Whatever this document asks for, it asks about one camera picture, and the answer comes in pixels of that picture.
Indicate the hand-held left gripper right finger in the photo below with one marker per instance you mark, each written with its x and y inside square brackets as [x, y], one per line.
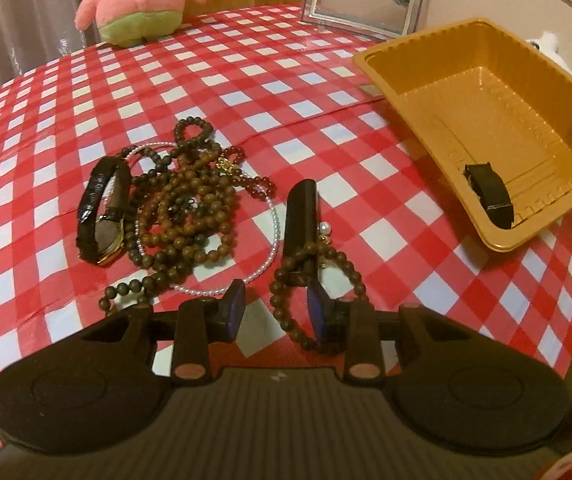
[318, 317]

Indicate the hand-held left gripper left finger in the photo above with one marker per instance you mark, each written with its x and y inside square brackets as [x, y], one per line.
[233, 312]

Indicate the black wristband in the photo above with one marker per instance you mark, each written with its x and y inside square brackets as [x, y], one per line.
[301, 220]

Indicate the black wristwatch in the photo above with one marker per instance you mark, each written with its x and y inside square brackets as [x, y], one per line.
[491, 190]

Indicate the orange plastic tray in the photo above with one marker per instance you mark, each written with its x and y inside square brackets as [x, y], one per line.
[441, 85]

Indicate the white rabbit plush toy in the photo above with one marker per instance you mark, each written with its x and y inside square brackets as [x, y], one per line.
[551, 47]

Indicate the pearl earring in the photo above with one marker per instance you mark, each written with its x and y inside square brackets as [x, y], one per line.
[325, 230]

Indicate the red white checked tablecloth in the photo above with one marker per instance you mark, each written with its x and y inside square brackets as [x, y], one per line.
[316, 85]

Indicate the pink starfish plush toy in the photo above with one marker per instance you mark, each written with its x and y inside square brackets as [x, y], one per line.
[136, 0]

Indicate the sheer curtain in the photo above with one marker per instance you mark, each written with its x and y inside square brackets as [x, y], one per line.
[16, 10]

